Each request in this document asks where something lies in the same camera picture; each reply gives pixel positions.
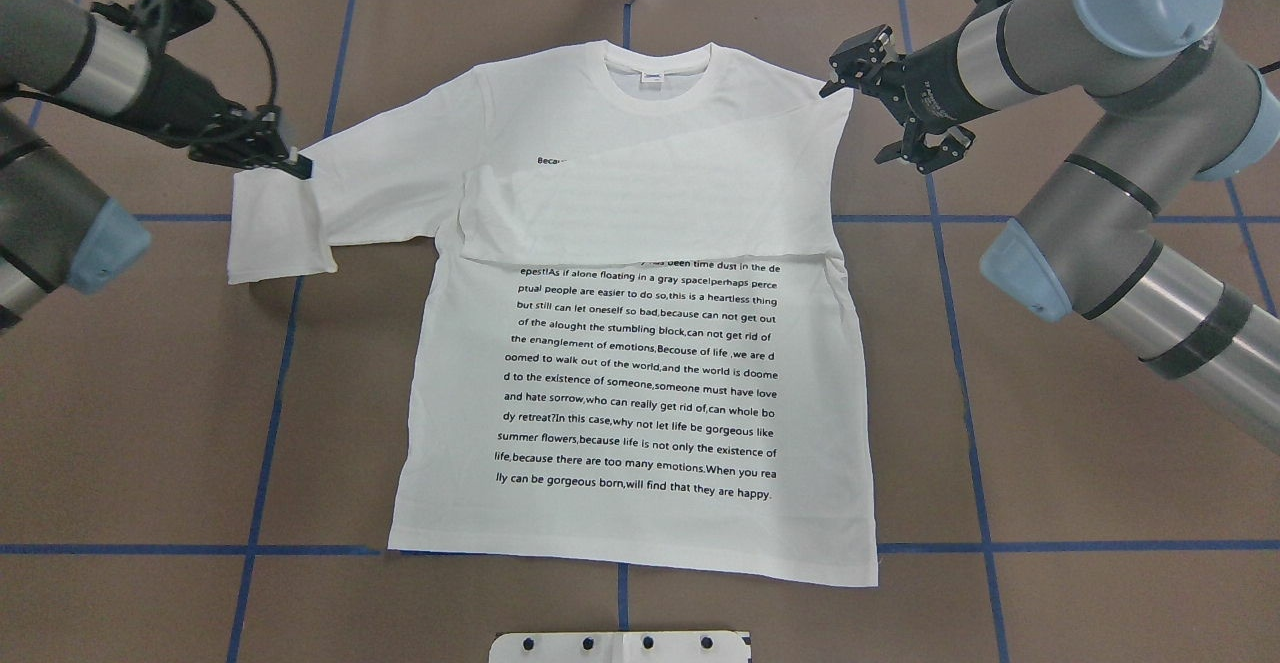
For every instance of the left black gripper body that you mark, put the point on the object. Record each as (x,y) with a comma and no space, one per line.
(183,94)

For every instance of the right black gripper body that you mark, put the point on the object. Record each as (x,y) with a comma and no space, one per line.
(937,84)

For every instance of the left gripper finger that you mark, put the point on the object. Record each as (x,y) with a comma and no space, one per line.
(260,126)
(246,157)

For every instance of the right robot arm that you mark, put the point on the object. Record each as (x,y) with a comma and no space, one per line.
(1178,105)

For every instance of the white long-sleeve printed shirt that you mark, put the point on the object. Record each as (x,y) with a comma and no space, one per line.
(639,343)

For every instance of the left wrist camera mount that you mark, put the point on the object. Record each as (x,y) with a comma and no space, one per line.
(156,22)

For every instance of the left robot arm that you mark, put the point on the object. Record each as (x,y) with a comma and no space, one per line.
(111,66)

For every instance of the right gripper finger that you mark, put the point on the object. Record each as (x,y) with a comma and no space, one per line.
(860,61)
(924,157)

